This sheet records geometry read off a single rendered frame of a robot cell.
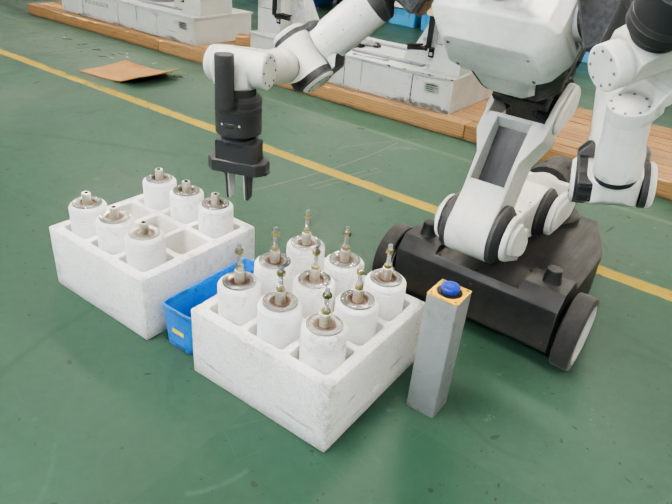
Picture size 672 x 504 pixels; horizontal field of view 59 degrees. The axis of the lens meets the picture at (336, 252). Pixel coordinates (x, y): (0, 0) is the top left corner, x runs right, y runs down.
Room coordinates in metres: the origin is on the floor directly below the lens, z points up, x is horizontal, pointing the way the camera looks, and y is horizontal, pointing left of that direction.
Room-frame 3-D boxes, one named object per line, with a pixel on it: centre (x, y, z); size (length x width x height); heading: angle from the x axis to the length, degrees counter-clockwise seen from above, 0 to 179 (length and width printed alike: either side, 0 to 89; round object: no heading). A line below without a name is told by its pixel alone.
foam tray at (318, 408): (1.12, 0.04, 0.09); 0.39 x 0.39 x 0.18; 57
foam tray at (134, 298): (1.43, 0.51, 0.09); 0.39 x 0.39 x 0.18; 56
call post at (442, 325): (1.03, -0.24, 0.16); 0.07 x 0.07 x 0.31; 57
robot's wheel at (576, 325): (1.22, -0.62, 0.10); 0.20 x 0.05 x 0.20; 146
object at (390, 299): (1.16, -0.12, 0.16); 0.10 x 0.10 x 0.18
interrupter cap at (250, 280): (1.09, 0.21, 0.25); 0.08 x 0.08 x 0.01
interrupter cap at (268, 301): (1.02, 0.11, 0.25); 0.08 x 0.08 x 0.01
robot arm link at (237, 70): (1.08, 0.20, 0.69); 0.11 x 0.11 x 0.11; 73
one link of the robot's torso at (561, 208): (1.60, -0.56, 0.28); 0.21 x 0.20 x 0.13; 146
